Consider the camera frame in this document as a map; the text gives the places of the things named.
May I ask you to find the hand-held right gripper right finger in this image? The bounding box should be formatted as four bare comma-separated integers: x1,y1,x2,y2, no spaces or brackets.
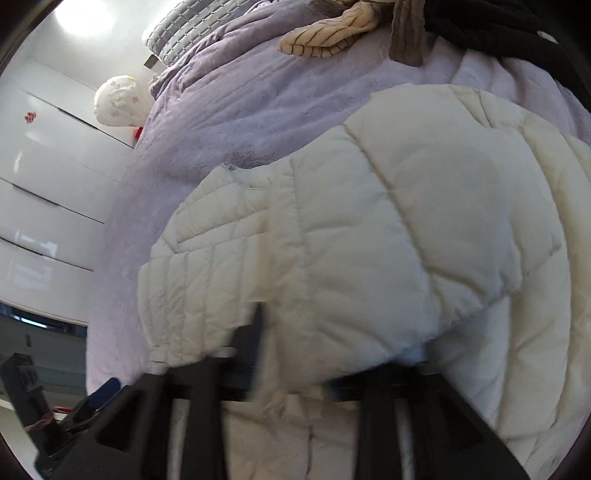
324,361,528,480

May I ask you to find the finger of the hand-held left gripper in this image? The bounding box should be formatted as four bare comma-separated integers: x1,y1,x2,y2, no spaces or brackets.
62,377,123,437

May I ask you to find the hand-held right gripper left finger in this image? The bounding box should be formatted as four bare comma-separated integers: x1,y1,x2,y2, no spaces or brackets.
55,302,269,480

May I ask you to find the white puffer jacket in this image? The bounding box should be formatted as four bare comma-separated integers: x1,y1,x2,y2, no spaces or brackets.
137,83,591,480

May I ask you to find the person's left hand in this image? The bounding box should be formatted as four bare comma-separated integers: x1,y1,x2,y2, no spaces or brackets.
24,412,60,433

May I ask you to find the white wardrobe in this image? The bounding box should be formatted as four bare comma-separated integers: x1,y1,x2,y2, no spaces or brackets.
0,59,149,325

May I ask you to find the lavender plush blanket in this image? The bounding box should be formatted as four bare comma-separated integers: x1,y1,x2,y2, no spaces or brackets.
85,0,591,398

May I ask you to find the white patterned round bag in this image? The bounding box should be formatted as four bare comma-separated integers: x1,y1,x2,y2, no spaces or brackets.
94,75,153,128

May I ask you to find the cream striped knit garment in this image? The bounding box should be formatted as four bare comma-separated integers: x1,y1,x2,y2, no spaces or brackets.
278,0,393,60

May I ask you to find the grey quilted headboard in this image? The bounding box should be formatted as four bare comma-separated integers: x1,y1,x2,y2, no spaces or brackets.
143,0,259,66

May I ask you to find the grey-brown ribbed garment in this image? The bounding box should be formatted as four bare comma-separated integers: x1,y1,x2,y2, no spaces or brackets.
309,0,437,66

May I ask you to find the ceiling light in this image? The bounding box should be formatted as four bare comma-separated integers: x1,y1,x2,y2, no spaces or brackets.
51,0,122,37

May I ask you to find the black knit garment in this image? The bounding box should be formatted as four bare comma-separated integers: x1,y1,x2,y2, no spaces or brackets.
425,0,591,88

